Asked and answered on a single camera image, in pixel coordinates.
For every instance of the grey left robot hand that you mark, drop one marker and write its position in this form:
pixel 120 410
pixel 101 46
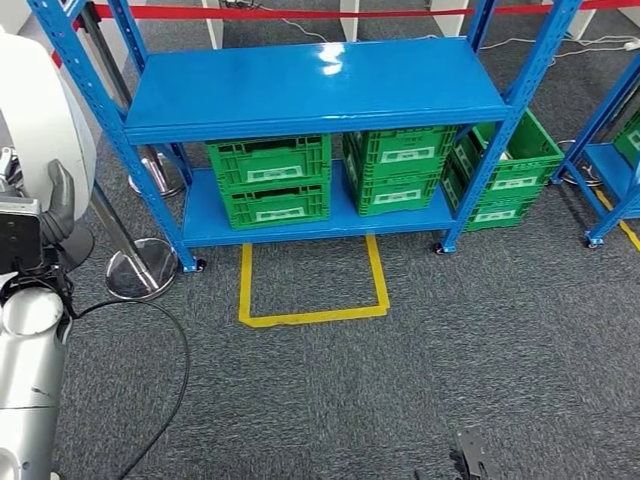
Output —
pixel 60 205

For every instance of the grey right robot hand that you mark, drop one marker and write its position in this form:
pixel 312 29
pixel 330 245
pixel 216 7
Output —
pixel 440 472

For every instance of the white curved plastic part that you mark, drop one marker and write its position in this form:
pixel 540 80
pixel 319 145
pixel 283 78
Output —
pixel 45 106

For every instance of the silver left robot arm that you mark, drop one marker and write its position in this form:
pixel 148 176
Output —
pixel 30 371

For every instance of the blue metal shelf rack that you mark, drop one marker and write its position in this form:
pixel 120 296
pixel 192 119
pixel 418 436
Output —
pixel 605 166
pixel 310 86

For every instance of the short red barrier belt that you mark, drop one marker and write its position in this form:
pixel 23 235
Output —
pixel 57 58

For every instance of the black rack caster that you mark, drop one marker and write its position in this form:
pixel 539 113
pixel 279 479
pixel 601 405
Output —
pixel 439 249
pixel 592 242
pixel 201 265

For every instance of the yellow floor tape square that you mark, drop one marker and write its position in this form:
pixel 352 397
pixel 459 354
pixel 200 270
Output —
pixel 244 285

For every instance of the green plastic crate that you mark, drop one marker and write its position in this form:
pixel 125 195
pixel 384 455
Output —
pixel 400 195
pixel 500 215
pixel 525 152
pixel 404 149
pixel 280 208
pixel 630 136
pixel 270 162

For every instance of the white table leg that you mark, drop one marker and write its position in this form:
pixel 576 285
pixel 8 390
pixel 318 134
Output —
pixel 350 23
pixel 215 26
pixel 583 20
pixel 450 16

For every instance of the chrome stanchion base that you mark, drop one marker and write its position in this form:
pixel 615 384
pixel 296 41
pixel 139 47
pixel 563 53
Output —
pixel 575 179

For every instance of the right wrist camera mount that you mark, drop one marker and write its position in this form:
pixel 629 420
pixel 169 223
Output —
pixel 472 454

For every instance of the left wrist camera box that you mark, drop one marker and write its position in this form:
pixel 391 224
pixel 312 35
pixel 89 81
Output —
pixel 20 235

